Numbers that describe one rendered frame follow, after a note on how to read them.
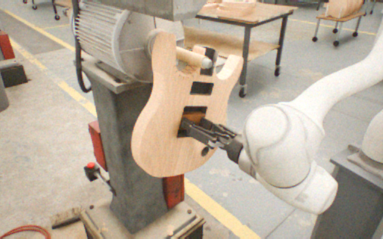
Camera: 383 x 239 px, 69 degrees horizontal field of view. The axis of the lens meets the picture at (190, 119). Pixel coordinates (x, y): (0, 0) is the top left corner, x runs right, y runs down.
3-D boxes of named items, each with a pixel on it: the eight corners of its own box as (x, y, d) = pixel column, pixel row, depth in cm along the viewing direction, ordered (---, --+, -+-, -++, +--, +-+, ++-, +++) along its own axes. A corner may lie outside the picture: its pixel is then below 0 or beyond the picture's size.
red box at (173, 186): (142, 185, 166) (136, 134, 147) (160, 176, 173) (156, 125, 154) (168, 211, 150) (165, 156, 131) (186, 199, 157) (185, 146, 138)
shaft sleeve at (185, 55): (158, 52, 85) (160, 41, 83) (166, 53, 87) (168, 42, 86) (199, 69, 73) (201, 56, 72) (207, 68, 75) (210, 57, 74)
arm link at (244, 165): (270, 177, 71) (251, 166, 75) (282, 144, 68) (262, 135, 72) (250, 184, 65) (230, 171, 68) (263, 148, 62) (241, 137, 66)
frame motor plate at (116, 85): (73, 66, 116) (72, 57, 115) (124, 54, 130) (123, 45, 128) (116, 94, 94) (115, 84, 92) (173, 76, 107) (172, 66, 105)
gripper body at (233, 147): (233, 169, 68) (206, 151, 74) (252, 163, 74) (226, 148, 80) (242, 141, 66) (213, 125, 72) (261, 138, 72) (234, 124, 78)
